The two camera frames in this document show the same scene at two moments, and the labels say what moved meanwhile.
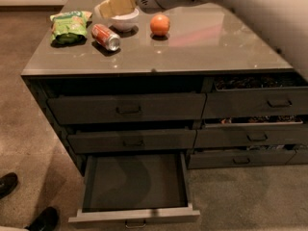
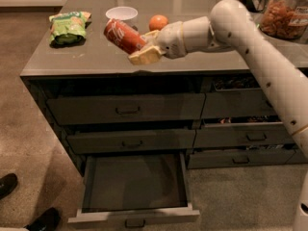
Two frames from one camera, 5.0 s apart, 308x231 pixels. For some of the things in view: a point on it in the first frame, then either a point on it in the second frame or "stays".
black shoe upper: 7,183 stays
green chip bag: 69,29 stays
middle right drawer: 235,135 stays
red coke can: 103,36 to 125,38
